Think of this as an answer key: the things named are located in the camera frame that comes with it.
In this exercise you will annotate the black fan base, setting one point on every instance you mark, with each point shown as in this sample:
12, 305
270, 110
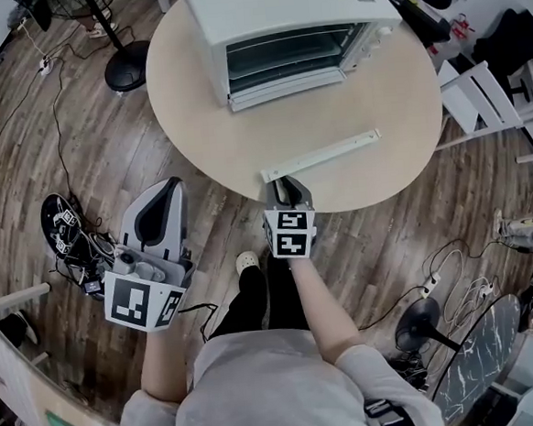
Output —
415, 322

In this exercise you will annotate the person's grey sweatshirt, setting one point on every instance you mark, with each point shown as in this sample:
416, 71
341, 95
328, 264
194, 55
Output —
271, 391

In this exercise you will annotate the black standing fan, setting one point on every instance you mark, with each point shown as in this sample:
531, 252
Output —
127, 64

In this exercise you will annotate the person's left forearm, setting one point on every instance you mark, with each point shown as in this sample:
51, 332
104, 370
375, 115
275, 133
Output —
164, 367

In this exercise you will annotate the red and white object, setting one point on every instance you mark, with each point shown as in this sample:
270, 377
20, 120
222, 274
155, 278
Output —
462, 26

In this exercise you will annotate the white toaster oven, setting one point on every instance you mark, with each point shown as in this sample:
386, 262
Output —
278, 9

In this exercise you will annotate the person's white shoe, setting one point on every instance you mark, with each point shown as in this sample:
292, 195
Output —
246, 262

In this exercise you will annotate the white wooden chair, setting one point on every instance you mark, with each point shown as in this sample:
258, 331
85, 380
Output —
482, 98

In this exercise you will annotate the person's right forearm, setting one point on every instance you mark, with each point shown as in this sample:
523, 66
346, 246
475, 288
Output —
322, 313

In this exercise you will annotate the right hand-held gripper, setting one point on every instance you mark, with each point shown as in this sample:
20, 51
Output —
290, 233

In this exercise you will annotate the person's black trousers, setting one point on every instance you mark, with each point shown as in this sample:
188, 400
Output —
250, 300

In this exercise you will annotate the black marble table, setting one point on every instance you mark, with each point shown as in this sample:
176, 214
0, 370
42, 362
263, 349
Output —
483, 365

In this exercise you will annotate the white power strip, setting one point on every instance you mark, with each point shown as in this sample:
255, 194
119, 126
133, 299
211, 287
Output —
46, 65
430, 285

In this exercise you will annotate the black bag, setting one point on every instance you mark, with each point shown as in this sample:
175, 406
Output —
508, 43

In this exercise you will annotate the small black device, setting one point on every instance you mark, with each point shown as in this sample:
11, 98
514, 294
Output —
92, 287

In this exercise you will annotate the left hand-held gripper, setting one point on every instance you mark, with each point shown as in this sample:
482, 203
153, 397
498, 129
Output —
133, 303

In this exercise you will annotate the glass toaster oven door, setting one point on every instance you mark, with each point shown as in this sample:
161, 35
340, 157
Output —
321, 153

